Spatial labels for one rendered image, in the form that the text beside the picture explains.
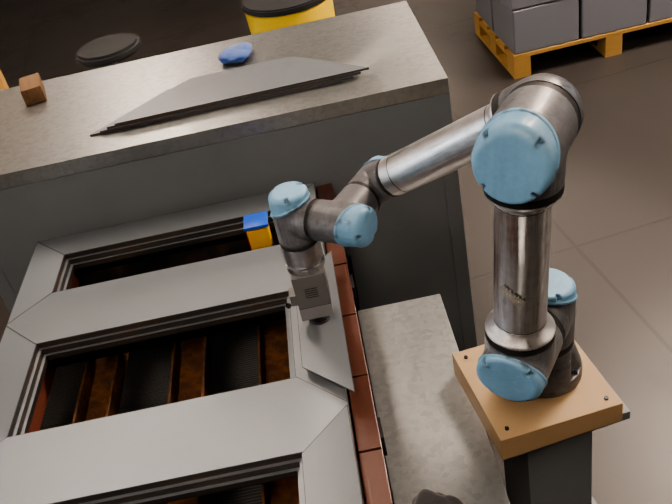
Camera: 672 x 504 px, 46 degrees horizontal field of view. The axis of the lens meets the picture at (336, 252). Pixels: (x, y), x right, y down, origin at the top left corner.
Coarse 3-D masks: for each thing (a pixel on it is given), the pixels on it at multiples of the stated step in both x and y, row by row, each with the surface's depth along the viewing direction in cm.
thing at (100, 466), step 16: (112, 416) 149; (128, 416) 148; (96, 432) 146; (112, 432) 145; (96, 448) 143; (112, 448) 142; (80, 464) 140; (96, 464) 140; (112, 464) 139; (80, 480) 137; (96, 480) 137; (112, 480) 136; (80, 496) 135
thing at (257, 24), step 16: (256, 0) 380; (272, 0) 375; (288, 0) 371; (304, 0) 367; (320, 0) 368; (256, 16) 370; (272, 16) 366; (288, 16) 365; (304, 16) 367; (320, 16) 372; (256, 32) 378
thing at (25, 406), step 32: (224, 224) 198; (64, 256) 198; (96, 256) 199; (128, 256) 199; (64, 288) 191; (160, 320) 171; (192, 320) 171; (224, 320) 171; (288, 320) 164; (64, 352) 171; (288, 352) 158; (32, 384) 163; (320, 384) 145; (32, 416) 159; (192, 480) 135; (224, 480) 135; (256, 480) 134
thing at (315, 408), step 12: (300, 384) 146; (312, 384) 146; (300, 396) 144; (312, 396) 143; (324, 396) 143; (300, 408) 141; (312, 408) 141; (324, 408) 140; (300, 420) 139; (312, 420) 139; (324, 420) 138; (312, 432) 136
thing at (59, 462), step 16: (48, 432) 148; (64, 432) 148; (80, 432) 147; (48, 448) 145; (64, 448) 144; (80, 448) 144; (48, 464) 142; (64, 464) 141; (48, 480) 139; (64, 480) 138; (32, 496) 137; (48, 496) 136; (64, 496) 135
